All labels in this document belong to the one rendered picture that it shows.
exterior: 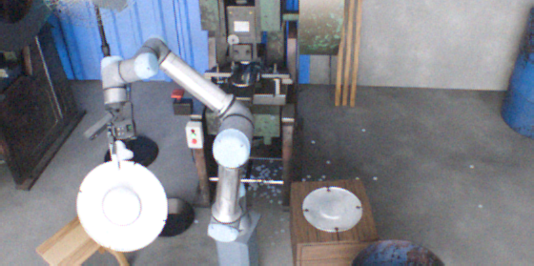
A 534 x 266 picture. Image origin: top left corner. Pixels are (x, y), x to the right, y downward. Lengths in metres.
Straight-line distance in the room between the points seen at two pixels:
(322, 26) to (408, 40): 1.89
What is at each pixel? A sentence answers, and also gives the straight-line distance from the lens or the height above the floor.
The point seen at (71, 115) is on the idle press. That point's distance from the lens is 3.68.
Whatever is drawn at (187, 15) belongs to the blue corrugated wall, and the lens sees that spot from 3.58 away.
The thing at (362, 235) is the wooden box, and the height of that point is 0.35.
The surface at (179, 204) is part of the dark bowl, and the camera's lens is 2.67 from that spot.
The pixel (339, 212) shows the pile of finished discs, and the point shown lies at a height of 0.36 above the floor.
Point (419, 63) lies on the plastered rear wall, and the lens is 3.79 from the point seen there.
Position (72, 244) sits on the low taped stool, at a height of 0.33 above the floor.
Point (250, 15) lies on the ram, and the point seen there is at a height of 1.12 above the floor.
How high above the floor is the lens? 1.94
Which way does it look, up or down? 35 degrees down
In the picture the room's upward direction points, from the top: 2 degrees counter-clockwise
